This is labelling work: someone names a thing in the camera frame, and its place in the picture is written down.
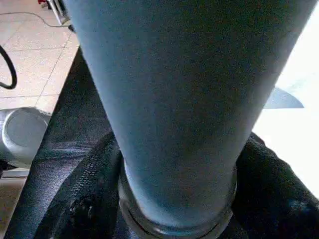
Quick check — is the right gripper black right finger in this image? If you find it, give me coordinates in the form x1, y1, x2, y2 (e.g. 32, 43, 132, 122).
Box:
231, 131, 319, 239

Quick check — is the black left camera cable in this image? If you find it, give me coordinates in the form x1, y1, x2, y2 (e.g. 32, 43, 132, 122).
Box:
0, 44, 18, 90

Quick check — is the white plastic table leg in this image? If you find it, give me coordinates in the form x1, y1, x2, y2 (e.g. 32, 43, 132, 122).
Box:
62, 0, 319, 237

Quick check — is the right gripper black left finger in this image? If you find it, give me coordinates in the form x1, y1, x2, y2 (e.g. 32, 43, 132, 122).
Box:
42, 135, 131, 239

